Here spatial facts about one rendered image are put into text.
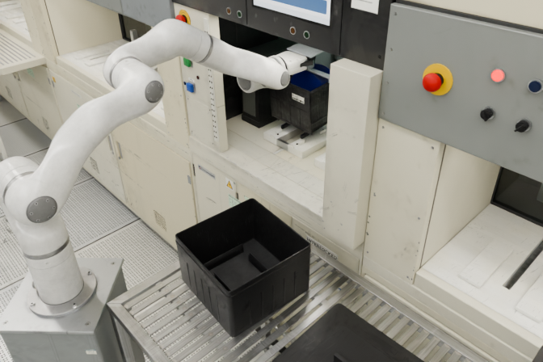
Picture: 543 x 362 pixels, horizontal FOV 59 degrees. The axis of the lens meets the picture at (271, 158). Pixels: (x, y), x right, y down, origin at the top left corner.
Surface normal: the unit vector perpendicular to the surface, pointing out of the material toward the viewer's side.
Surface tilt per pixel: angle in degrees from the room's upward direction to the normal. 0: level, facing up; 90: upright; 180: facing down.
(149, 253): 0
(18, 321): 0
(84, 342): 90
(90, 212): 0
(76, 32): 90
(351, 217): 90
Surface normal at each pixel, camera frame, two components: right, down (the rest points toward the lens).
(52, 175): 0.79, -0.13
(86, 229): -0.01, -0.84
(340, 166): -0.72, 0.38
